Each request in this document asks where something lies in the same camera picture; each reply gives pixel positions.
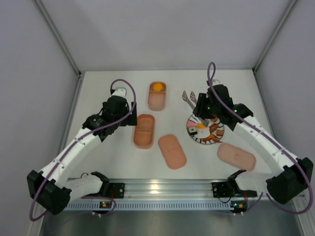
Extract metal tongs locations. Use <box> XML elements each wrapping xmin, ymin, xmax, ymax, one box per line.
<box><xmin>182</xmin><ymin>91</ymin><xmax>209</xmax><ymax>127</ymax></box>

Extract pink toy sweet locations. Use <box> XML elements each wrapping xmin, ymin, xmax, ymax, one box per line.
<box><xmin>187</xmin><ymin>120</ymin><xmax>196</xmax><ymax>128</ymax></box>

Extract black white sushi roll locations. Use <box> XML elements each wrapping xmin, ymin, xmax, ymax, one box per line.
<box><xmin>188</xmin><ymin>127</ymin><xmax>198</xmax><ymax>135</ymax></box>

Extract orange round toy food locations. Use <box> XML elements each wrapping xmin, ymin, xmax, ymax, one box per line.
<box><xmin>152</xmin><ymin>83</ymin><xmax>164</xmax><ymax>92</ymax></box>

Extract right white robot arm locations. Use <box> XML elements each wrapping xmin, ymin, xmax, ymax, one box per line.
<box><xmin>193</xmin><ymin>85</ymin><xmax>314</xmax><ymax>205</ymax></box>

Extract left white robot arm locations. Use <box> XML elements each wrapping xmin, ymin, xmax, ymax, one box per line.
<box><xmin>27</xmin><ymin>88</ymin><xmax>137</xmax><ymax>215</ymax></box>

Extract near pink lunch box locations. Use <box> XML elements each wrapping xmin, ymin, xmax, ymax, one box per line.
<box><xmin>133</xmin><ymin>114</ymin><xmax>155</xmax><ymax>149</ymax></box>

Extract pink lunch box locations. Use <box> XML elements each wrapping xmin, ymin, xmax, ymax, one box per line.
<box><xmin>148</xmin><ymin>81</ymin><xmax>167</xmax><ymax>111</ymax></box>
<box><xmin>133</xmin><ymin>114</ymin><xmax>155</xmax><ymax>149</ymax></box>

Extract far pink lunch box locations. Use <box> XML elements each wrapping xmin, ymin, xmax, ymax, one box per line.
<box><xmin>148</xmin><ymin>81</ymin><xmax>167</xmax><ymax>111</ymax></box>

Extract centre pink box lid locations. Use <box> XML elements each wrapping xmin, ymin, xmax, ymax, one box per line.
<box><xmin>158</xmin><ymin>134</ymin><xmax>187</xmax><ymax>170</ymax></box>

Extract pink box lid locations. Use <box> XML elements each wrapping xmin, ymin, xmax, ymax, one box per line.
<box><xmin>158</xmin><ymin>134</ymin><xmax>187</xmax><ymax>170</ymax></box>
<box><xmin>217</xmin><ymin>143</ymin><xmax>256</xmax><ymax>171</ymax></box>

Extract right pink box lid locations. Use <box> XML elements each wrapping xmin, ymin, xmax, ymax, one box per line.
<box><xmin>217</xmin><ymin>143</ymin><xmax>256</xmax><ymax>171</ymax></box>

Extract brown toy sausage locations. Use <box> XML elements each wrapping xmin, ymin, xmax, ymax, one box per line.
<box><xmin>209</xmin><ymin>123</ymin><xmax>219</xmax><ymax>133</ymax></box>

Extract yellow toy chicken drumstick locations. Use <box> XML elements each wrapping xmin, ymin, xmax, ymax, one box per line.
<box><xmin>196</xmin><ymin>123</ymin><xmax>207</xmax><ymax>129</ymax></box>

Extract striped round plate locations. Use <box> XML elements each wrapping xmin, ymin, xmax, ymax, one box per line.
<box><xmin>186</xmin><ymin>115</ymin><xmax>225</xmax><ymax>145</ymax></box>

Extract small brown toy meat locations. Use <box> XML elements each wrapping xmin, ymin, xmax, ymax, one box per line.
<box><xmin>216</xmin><ymin>130</ymin><xmax>224</xmax><ymax>136</ymax></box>

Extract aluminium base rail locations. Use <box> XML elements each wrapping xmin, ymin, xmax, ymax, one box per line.
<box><xmin>68</xmin><ymin>178</ymin><xmax>271</xmax><ymax>200</ymax></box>

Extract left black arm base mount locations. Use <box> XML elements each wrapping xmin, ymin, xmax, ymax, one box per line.
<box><xmin>82</xmin><ymin>182</ymin><xmax>125</xmax><ymax>199</ymax></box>

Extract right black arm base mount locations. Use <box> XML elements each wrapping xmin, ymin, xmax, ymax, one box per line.
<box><xmin>211</xmin><ymin>181</ymin><xmax>234</xmax><ymax>198</ymax></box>

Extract grey slotted cable duct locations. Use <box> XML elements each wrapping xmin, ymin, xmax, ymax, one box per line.
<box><xmin>65</xmin><ymin>200</ymin><xmax>233</xmax><ymax>211</ymax></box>

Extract left aluminium frame post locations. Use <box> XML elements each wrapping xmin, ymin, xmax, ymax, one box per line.
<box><xmin>33</xmin><ymin>0</ymin><xmax>82</xmax><ymax>77</ymax></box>

